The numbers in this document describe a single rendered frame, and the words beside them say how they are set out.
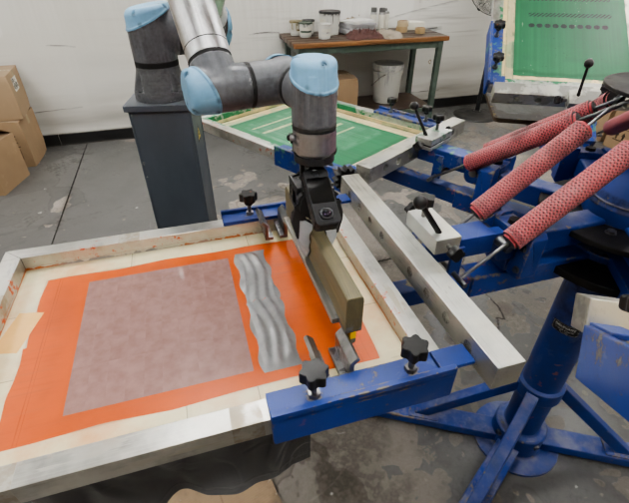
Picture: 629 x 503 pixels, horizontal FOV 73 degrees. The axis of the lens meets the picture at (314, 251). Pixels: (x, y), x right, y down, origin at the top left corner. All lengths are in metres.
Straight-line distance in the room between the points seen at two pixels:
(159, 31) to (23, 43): 3.43
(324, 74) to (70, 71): 4.04
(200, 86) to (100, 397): 0.52
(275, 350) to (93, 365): 0.32
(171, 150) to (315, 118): 0.70
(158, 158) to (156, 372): 0.73
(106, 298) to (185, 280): 0.16
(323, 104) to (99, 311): 0.60
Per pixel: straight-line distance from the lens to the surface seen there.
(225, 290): 0.92
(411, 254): 0.88
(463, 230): 0.99
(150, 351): 0.84
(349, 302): 0.66
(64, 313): 0.98
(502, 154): 1.25
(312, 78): 0.69
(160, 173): 1.37
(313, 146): 0.72
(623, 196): 1.22
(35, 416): 0.83
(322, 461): 1.75
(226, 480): 0.94
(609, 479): 2.02
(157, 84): 1.29
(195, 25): 0.79
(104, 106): 4.67
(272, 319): 0.83
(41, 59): 4.65
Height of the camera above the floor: 1.55
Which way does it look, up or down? 36 degrees down
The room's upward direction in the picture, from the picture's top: straight up
